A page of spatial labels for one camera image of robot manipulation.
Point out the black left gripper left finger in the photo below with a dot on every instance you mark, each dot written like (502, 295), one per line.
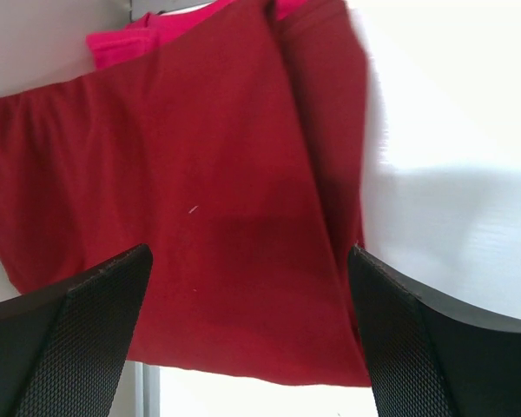
(63, 347)

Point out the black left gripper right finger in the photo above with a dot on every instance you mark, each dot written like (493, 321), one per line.
(430, 354)

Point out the dark red t shirt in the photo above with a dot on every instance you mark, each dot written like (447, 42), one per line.
(234, 152)

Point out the pink red t shirt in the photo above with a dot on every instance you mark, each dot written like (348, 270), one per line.
(147, 33)

